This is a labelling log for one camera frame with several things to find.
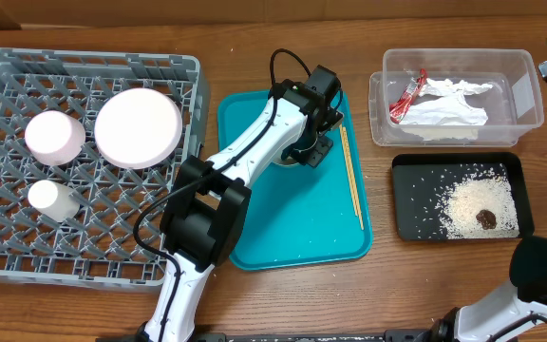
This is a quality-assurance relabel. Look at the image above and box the white napkin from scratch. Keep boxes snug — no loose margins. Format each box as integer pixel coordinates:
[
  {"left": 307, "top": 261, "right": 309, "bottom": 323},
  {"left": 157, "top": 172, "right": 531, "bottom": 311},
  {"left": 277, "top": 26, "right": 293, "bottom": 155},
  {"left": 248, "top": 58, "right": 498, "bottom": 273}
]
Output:
[{"left": 399, "top": 78, "right": 493, "bottom": 125}]

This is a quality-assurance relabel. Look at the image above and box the black plastic tray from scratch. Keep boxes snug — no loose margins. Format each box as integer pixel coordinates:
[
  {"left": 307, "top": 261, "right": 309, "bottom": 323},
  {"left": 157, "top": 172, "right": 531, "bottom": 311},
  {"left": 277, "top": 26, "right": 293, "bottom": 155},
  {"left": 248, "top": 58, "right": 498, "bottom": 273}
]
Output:
[{"left": 391, "top": 152, "right": 535, "bottom": 241}]

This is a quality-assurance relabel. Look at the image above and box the white rice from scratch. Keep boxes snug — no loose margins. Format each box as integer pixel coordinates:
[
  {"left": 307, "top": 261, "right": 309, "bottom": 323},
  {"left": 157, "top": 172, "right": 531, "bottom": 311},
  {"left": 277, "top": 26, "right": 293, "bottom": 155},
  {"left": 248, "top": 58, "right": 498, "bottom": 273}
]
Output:
[{"left": 410, "top": 163, "right": 519, "bottom": 239}]

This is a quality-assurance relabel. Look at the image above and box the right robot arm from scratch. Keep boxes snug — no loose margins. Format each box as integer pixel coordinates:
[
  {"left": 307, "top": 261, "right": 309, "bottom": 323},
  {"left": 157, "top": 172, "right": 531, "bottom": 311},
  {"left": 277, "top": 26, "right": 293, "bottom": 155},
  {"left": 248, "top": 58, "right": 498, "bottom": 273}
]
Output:
[{"left": 416, "top": 236, "right": 547, "bottom": 342}]

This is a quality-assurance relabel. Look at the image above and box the large white plate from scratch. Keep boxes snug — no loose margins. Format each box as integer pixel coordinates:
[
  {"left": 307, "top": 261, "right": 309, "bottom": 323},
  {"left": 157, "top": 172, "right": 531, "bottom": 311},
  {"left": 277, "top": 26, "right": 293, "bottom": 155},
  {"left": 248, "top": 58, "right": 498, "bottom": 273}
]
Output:
[{"left": 94, "top": 88, "right": 182, "bottom": 169}]

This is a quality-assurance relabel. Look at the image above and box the clear plastic bin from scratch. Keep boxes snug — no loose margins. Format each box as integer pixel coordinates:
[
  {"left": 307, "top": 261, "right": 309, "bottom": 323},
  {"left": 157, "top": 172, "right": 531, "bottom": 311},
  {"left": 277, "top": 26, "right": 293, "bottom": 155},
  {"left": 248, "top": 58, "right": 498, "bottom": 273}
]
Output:
[{"left": 368, "top": 48, "right": 544, "bottom": 147}]

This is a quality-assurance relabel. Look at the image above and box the teal plastic tray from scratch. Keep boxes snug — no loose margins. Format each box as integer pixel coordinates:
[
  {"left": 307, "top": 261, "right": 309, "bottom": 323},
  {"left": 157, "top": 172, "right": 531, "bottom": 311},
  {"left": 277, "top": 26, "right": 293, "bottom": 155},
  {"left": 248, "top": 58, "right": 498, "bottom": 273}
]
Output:
[{"left": 230, "top": 100, "right": 373, "bottom": 271}]

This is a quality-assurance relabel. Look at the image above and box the grey saucer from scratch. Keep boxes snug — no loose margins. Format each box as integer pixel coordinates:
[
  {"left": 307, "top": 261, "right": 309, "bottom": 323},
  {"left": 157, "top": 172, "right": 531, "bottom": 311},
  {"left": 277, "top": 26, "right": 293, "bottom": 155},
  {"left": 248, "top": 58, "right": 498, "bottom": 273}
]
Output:
[{"left": 273, "top": 158, "right": 299, "bottom": 167}]

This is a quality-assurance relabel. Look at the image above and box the red snack wrapper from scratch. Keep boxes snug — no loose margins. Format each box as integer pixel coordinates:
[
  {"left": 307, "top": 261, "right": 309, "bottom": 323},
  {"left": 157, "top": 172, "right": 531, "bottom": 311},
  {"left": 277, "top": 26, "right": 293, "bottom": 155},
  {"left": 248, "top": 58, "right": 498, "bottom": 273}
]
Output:
[{"left": 388, "top": 68, "right": 427, "bottom": 124}]

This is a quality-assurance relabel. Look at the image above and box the wooden chopstick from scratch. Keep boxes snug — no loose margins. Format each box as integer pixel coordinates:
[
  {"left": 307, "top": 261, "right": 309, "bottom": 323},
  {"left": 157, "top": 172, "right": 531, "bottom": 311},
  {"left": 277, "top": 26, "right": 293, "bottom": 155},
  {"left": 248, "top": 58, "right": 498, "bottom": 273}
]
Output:
[
  {"left": 338, "top": 125, "right": 361, "bottom": 218},
  {"left": 342, "top": 126, "right": 366, "bottom": 231}
]

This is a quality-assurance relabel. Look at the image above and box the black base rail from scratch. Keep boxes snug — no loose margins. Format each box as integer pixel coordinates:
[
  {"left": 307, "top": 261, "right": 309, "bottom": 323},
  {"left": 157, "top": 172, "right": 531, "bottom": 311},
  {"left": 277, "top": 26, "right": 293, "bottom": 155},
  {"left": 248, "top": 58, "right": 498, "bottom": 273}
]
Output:
[{"left": 96, "top": 328, "right": 441, "bottom": 342}]

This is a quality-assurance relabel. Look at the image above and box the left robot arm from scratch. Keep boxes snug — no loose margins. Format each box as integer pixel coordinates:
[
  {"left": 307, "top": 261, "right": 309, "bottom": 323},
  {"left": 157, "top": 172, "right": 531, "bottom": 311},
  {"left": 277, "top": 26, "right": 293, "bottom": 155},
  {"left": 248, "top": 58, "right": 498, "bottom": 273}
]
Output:
[{"left": 133, "top": 66, "right": 344, "bottom": 341}]

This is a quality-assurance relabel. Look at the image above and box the brown food scrap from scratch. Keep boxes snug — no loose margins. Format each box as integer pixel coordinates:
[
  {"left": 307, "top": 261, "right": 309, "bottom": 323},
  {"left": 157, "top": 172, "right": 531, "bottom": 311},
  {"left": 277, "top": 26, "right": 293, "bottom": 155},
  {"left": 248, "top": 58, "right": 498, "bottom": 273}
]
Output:
[{"left": 476, "top": 209, "right": 497, "bottom": 230}]

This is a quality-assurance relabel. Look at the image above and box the grey dish rack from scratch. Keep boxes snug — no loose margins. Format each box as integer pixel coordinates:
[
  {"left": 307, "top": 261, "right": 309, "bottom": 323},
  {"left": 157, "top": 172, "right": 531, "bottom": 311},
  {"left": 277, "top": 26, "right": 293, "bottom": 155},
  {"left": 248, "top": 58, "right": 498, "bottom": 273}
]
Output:
[{"left": 0, "top": 47, "right": 210, "bottom": 291}]

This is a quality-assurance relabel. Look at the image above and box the white cup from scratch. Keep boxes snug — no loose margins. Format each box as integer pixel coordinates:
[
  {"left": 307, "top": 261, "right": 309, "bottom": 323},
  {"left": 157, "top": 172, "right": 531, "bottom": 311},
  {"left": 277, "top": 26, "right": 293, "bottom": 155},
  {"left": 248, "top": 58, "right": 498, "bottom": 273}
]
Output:
[{"left": 28, "top": 180, "right": 80, "bottom": 222}]

